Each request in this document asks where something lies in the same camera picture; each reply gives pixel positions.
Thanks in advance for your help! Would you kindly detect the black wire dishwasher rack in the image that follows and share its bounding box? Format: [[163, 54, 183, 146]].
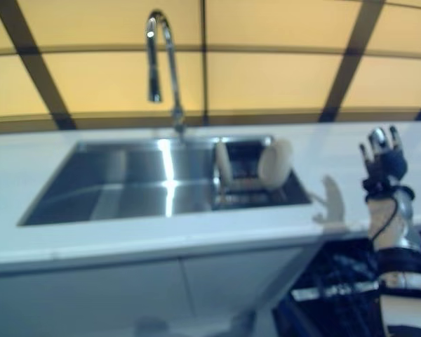
[[290, 237, 421, 337]]

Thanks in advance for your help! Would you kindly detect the black dish drying rack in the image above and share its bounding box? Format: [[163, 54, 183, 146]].
[[212, 138, 296, 209]]

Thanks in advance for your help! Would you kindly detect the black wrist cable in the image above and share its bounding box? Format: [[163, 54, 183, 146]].
[[370, 195, 401, 247]]

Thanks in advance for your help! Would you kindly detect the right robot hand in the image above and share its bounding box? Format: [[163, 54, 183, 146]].
[[359, 126, 408, 186]]

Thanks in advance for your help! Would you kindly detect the stainless steel sink basin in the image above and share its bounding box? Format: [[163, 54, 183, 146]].
[[17, 133, 314, 227]]

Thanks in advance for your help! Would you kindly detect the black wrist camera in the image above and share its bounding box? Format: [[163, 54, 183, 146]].
[[363, 177, 394, 202]]

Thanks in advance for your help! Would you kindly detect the chrome gooseneck kitchen faucet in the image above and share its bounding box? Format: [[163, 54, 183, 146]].
[[145, 9, 187, 137]]

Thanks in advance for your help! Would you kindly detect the white ceramic plate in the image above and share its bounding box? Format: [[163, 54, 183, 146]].
[[214, 140, 233, 191], [258, 138, 294, 192]]

